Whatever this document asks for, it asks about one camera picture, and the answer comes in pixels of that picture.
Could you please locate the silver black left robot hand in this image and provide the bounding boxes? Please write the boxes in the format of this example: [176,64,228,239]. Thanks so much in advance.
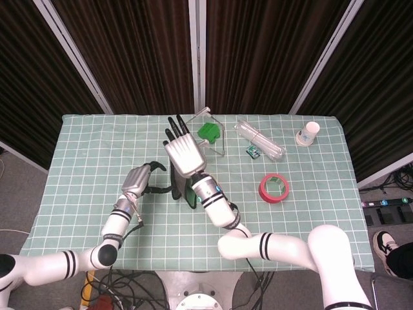
[121,160,172,200]

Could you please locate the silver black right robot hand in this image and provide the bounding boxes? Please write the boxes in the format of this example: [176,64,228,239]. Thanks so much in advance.
[162,114,207,179]

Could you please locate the green and grey cloth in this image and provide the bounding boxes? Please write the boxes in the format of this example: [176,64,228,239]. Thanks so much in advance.
[169,163,198,210]

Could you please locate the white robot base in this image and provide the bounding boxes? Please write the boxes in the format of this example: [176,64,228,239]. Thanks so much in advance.
[154,270,251,310]

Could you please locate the green plastic block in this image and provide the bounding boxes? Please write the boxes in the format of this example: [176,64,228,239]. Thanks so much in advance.
[197,122,221,143]

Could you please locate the green white checked tablecloth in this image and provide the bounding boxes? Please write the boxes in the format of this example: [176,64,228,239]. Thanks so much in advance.
[19,113,376,274]

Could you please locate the clear wrapped straw bundle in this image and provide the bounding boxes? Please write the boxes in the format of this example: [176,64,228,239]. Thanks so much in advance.
[234,119,287,162]

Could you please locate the red adhesive tape roll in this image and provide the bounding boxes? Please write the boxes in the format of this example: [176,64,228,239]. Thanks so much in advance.
[259,173,290,205]

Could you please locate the yellow floor tape strip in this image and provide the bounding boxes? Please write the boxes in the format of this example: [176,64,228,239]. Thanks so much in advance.
[79,270,97,307]

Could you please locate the white floral paper cup stack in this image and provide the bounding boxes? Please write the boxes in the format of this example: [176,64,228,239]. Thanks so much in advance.
[295,121,321,147]

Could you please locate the red floor object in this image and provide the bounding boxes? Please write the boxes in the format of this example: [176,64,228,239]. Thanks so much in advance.
[92,294,116,310]

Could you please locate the black foot pedal unit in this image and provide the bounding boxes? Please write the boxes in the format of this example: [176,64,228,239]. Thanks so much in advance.
[363,206,413,227]

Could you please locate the white black sneaker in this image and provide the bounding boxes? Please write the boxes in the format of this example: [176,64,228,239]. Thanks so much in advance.
[372,230,401,268]

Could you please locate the black trouser leg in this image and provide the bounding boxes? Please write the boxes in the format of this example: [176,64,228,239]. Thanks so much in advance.
[386,242,413,278]

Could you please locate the grey fabric seat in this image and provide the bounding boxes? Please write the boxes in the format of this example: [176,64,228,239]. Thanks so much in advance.
[370,273,413,310]

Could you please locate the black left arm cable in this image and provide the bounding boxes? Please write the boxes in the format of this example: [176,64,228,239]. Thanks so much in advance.
[117,192,146,246]

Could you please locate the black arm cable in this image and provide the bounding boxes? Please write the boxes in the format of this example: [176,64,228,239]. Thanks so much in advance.
[225,201,275,310]
[117,192,146,246]

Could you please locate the metal wire stand white clips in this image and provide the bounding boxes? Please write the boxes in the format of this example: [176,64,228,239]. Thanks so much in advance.
[185,106,226,158]

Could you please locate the white partition frame post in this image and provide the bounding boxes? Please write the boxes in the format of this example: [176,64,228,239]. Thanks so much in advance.
[188,0,207,114]
[289,0,372,116]
[32,0,114,114]

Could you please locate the black floor cable tangle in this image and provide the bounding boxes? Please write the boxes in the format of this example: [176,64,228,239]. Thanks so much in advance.
[82,269,170,310]

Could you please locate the white partition base rail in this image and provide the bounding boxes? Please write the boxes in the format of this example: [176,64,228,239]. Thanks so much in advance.
[356,160,413,191]
[0,140,49,174]

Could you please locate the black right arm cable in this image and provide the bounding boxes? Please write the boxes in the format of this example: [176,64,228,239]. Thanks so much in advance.
[225,201,275,310]

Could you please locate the black cable bundle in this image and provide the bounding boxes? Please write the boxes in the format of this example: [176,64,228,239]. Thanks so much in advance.
[379,161,413,194]

